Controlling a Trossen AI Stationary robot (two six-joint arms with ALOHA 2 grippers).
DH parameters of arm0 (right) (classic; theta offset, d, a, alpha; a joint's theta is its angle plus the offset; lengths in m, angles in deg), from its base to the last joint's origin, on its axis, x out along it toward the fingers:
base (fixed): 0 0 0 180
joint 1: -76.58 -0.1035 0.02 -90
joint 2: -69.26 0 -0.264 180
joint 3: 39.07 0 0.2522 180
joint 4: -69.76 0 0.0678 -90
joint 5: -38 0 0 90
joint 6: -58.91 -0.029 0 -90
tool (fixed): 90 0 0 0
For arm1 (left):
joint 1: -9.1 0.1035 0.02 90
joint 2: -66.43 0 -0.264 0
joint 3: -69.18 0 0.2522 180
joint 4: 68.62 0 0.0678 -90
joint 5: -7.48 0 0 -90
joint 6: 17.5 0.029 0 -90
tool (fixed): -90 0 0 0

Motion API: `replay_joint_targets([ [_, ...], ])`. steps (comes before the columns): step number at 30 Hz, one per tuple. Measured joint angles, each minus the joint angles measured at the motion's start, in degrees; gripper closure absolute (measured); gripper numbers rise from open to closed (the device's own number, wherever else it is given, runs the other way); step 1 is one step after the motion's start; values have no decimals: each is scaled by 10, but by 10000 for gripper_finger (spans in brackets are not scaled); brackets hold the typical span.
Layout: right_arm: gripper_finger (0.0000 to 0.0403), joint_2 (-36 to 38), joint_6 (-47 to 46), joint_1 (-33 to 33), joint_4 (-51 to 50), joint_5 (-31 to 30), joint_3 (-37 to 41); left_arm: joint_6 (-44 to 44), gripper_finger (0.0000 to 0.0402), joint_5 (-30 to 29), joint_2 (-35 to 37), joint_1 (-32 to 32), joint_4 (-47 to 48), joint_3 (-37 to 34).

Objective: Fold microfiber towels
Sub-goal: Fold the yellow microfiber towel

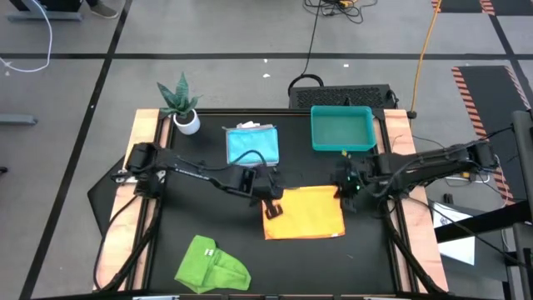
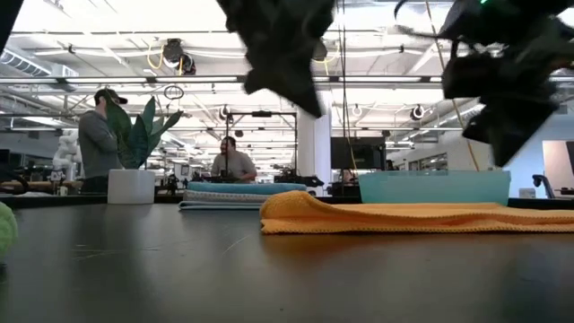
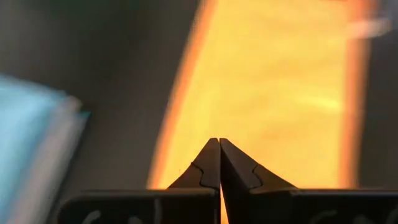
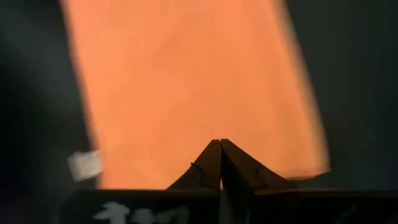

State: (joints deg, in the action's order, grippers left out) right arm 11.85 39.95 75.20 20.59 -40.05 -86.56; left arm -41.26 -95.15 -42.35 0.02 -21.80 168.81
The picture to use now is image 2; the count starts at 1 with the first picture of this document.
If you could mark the green artificial plant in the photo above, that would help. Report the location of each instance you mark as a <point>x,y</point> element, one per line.
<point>139,139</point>

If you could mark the black camera stand frame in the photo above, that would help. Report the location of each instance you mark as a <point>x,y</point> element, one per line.
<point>261,114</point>

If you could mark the bright blue microfiber towel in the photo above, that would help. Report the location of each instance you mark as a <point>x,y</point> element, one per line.
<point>246,187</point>

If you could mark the green microfiber towel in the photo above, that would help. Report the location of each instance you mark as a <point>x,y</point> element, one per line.
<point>6,229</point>

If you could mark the black monitor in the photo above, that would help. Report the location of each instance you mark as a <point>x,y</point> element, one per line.
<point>359,152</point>

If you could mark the black table frame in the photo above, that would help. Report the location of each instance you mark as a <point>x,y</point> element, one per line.
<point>45,202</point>

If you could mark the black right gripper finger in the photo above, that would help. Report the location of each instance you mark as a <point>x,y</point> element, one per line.
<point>511,134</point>

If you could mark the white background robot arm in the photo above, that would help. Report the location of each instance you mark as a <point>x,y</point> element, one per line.
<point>65,157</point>

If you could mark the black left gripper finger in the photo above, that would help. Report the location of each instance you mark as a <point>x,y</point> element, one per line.
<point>287,85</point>

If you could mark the white plant pot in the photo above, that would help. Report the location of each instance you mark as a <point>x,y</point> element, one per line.
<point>131,186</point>

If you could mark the orange microfiber towel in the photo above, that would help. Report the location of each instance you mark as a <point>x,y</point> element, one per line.
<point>403,217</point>

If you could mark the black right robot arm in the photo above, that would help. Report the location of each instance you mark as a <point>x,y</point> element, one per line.
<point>515,18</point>

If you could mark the person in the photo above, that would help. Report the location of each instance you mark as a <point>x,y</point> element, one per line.
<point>347,177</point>
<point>240,166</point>
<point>94,143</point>

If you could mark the ceiling air duct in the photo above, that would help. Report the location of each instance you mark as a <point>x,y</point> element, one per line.
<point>27,67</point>

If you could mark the teal plastic bin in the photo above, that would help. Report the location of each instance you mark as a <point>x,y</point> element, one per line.
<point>435,186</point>

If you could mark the white waffle microfiber towel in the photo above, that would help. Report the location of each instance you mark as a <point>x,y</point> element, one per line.
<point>224,196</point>

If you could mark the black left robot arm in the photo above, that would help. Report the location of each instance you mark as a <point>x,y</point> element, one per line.
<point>9,18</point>

